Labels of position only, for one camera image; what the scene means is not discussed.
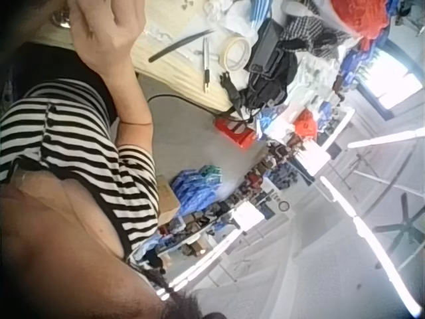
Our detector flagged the person's right hand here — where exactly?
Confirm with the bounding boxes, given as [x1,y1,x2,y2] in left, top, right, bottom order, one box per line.
[68,0,147,72]

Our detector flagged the black curved strip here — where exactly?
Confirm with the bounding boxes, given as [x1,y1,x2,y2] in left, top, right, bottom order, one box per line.
[147,29,216,64]

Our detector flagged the shiny metal fitting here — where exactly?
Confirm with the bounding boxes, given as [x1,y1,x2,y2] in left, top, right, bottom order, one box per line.
[50,9,72,29]

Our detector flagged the cream pleated table cover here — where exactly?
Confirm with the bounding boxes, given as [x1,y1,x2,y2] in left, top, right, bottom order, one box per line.
[29,0,240,112]

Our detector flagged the silver pen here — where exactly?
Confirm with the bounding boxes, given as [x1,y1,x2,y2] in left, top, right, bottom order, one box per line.
[201,36,211,94]

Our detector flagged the person's legs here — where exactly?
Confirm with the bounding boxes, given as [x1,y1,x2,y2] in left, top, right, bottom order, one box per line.
[9,41,119,124]

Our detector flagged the heap of white plastic bags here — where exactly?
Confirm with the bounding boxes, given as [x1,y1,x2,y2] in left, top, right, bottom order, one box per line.
[201,0,266,31]

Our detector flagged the white tape roll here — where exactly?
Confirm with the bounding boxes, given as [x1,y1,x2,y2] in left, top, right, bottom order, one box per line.
[220,35,252,72]

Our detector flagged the black bag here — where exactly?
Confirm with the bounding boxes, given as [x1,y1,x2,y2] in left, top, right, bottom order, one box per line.
[243,18,300,109]

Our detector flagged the red plastic crate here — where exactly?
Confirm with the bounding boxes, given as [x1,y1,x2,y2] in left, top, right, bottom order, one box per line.
[213,115,259,150]

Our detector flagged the black white checkered cloth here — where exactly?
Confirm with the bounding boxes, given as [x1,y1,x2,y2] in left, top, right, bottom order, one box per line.
[280,11,351,61]

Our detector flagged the stack of blue crates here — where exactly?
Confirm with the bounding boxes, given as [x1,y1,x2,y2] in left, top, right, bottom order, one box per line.
[170,163,222,211]

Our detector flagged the brown cardboard box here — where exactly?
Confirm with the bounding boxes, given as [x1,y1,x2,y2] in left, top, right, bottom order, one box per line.
[155,175,182,227]

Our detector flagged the small red bag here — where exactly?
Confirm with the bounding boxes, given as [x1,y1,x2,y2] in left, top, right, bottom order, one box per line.
[293,108,320,141]

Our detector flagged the shelf of assorted goods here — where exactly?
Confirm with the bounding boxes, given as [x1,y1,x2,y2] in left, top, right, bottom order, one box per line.
[155,139,299,268]

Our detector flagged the white table with goods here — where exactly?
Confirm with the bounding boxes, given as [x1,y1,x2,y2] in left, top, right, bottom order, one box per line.
[262,98,357,187]

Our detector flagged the red mesh cloth heap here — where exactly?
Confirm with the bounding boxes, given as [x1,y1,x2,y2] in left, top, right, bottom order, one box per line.
[331,0,390,51]

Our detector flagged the long ceiling light tube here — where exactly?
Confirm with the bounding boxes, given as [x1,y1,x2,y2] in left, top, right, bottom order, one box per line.
[319,175,422,317]
[165,228,244,294]
[347,127,425,150]

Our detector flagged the bright window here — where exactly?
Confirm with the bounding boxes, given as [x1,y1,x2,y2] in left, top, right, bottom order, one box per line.
[360,49,425,112]

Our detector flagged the ceiling fan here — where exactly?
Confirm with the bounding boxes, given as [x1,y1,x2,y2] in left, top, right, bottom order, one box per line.
[373,192,425,255]

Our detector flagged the black cable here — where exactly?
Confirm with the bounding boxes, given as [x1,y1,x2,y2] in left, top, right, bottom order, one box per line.
[147,93,233,118]

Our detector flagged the black cord bundle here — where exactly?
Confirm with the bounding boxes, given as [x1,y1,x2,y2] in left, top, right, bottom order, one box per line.
[218,70,247,112]

